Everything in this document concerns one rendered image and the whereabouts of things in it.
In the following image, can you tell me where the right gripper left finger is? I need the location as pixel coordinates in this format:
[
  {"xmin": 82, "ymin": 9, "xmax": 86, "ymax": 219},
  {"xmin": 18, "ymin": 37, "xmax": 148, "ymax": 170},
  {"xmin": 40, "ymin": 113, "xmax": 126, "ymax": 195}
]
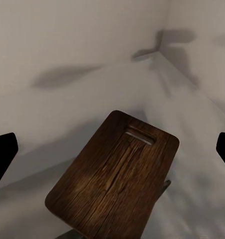
[{"xmin": 0, "ymin": 132, "xmax": 18, "ymax": 180}]

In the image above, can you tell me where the cutting board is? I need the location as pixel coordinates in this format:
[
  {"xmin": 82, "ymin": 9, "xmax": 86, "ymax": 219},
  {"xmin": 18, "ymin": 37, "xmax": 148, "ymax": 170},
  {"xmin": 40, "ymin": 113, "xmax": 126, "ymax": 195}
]
[{"xmin": 45, "ymin": 110, "xmax": 180, "ymax": 239}]

